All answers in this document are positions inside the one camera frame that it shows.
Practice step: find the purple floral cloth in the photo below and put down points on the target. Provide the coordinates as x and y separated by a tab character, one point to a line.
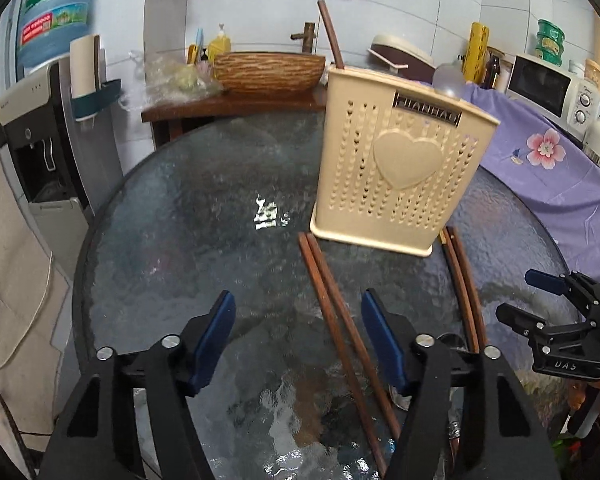
540	180

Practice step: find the beige perforated utensil holder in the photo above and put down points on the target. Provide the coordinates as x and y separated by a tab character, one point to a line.
405	160

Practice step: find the woven pattern wash basin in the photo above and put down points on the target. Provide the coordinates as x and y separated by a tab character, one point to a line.
267	72

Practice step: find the yellow soap pump bottle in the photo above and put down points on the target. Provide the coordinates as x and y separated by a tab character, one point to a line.
219	47

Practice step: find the beige and brown rice cooker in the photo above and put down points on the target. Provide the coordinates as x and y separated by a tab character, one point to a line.
405	55

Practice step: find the bamboo style brass faucet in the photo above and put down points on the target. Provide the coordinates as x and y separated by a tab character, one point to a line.
307	35

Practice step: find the brown wooden chopstick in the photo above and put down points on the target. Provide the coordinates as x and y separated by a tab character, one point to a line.
343	310
327	310
459	285
330	35
472	285

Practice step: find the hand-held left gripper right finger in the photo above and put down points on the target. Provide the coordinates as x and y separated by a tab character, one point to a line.
382	345

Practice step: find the brown glass bottle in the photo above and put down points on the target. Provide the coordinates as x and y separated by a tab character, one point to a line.
491	72

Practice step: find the white water dispenser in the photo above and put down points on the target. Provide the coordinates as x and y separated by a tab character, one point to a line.
30	110

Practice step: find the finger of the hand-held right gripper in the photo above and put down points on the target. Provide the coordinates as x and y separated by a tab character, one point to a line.
545	281
517	316

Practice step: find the white microwave oven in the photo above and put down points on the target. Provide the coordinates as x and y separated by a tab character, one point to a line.
535	82

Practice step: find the yellow wrap roll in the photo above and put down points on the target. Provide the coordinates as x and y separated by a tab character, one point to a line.
477	52

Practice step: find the blue brush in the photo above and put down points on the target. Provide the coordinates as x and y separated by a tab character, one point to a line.
199	42

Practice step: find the beige lidded canister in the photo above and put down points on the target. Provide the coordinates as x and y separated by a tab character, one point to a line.
592	69

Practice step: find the blue water jug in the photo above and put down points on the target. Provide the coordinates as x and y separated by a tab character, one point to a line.
55	10

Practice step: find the clear plastic bag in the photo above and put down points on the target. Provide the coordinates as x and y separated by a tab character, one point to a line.
170	75

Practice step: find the white rice paddle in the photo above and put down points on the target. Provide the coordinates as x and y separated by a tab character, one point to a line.
387	59

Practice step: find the teal and white roll holder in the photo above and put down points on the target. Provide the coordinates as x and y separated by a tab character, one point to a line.
100	97

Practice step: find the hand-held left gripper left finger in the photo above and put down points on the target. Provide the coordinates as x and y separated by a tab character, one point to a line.
215	340

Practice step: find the stack of green cans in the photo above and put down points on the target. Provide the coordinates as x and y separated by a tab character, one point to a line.
550	42

